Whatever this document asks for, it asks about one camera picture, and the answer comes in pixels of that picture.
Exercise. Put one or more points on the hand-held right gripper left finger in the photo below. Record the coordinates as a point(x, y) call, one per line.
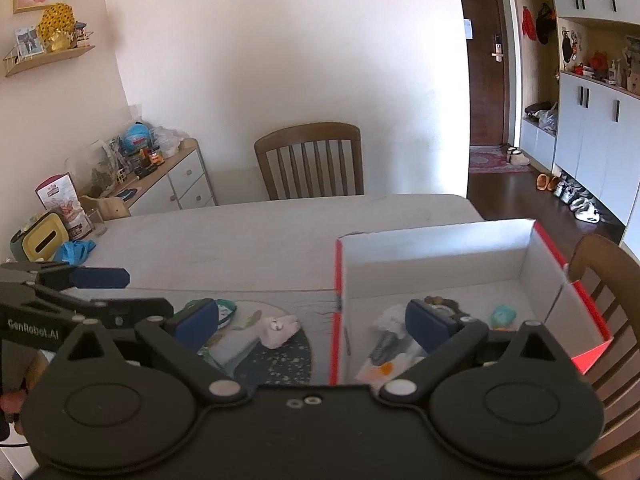
point(197, 320)

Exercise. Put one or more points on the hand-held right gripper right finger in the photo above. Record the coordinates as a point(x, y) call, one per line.
point(425, 327)

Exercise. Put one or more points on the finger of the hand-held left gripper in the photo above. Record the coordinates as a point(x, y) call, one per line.
point(130, 310)
point(100, 278)

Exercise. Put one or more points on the clear bag of white filling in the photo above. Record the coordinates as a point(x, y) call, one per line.
point(392, 317)

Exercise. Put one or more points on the red and white cardboard box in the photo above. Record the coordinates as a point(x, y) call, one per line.
point(425, 260)

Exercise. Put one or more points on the green and white packet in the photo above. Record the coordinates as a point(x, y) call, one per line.
point(502, 316)

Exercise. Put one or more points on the person's left hand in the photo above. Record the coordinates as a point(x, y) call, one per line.
point(10, 401)

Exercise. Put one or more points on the teal rimmed white packet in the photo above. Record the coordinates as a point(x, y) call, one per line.
point(225, 310)

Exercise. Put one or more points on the blue plastic bag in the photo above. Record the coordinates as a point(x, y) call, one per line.
point(75, 252)

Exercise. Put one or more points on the drinking glass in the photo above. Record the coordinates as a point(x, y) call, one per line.
point(98, 222)

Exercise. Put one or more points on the orange and white packet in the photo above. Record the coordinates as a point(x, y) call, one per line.
point(377, 371)

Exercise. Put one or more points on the wooden elephant stand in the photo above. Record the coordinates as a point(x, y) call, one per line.
point(107, 207)

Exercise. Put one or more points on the yellow and grey tissue box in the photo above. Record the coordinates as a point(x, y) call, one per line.
point(40, 237)

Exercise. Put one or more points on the pale pink plush item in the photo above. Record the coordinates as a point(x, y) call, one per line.
point(277, 331)

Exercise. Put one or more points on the red and white snack bag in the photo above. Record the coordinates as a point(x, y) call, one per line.
point(62, 200)

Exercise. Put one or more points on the large glass vase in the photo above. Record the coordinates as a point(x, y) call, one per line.
point(92, 167)

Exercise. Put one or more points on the white drawer sideboard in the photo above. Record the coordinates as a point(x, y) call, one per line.
point(185, 180)

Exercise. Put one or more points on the blue round toy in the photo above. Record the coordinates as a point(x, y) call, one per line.
point(136, 137)

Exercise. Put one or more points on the white plastic bag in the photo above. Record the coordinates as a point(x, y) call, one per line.
point(167, 141)

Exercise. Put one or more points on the red patterned door rug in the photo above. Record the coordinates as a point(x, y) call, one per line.
point(495, 160)

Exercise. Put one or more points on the pair of orange slippers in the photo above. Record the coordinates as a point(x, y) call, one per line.
point(546, 182)

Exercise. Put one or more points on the wooden slat-back chair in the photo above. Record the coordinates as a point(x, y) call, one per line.
point(307, 135)
point(605, 260)

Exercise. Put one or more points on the pair of beige slippers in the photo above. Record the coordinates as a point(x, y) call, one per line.
point(517, 156)

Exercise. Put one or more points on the grey sneakers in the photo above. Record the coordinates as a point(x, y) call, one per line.
point(567, 190)

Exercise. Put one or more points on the white sandals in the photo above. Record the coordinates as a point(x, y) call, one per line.
point(585, 210)

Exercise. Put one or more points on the low grey-blue bench cabinet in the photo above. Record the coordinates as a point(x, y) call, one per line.
point(537, 145)

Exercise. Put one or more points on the clear plastic bag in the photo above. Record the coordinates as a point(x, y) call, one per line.
point(548, 120)

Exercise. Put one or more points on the dark bag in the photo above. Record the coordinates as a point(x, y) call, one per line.
point(537, 107)

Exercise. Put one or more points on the dark brown door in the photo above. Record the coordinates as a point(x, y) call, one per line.
point(482, 85)

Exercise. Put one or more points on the grey-blue shoe cabinet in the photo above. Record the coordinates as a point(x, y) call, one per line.
point(595, 145)

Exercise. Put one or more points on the golden flower ornament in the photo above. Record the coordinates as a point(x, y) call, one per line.
point(56, 27)

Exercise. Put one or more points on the white paper notice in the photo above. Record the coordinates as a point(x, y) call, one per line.
point(468, 29)

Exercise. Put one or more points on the black hanging ornament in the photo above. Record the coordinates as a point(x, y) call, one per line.
point(567, 47)

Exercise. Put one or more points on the red toy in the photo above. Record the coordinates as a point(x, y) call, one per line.
point(598, 61)

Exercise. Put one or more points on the cardboard model house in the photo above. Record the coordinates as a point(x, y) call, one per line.
point(633, 84)

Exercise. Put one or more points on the red hanging garment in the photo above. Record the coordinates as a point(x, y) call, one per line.
point(528, 21)

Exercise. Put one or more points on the black hanging bag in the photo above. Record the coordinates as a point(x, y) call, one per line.
point(545, 22)

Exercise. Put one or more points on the wooden wall shelf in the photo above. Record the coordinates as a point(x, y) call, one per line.
point(50, 59)

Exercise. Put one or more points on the small photo frame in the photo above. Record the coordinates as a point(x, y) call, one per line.
point(27, 41)

